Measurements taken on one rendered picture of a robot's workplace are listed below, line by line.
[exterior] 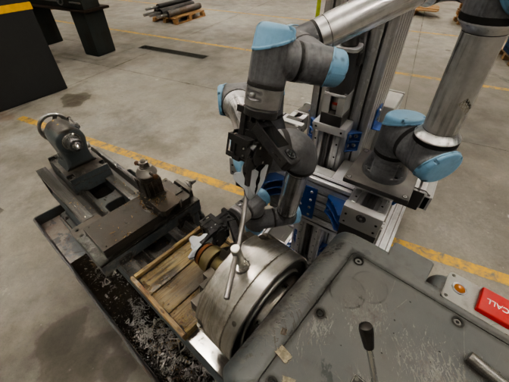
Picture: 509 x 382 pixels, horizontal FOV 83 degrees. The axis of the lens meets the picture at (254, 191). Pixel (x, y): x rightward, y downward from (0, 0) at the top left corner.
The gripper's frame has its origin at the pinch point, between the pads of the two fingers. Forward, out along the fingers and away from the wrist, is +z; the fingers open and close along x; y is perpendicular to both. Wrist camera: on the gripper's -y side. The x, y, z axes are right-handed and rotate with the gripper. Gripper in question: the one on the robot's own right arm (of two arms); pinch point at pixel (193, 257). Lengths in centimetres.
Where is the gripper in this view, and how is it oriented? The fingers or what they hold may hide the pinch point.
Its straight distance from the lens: 90.9
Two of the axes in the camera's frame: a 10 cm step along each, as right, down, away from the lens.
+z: -6.7, 5.0, -5.5
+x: 0.0, -7.4, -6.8
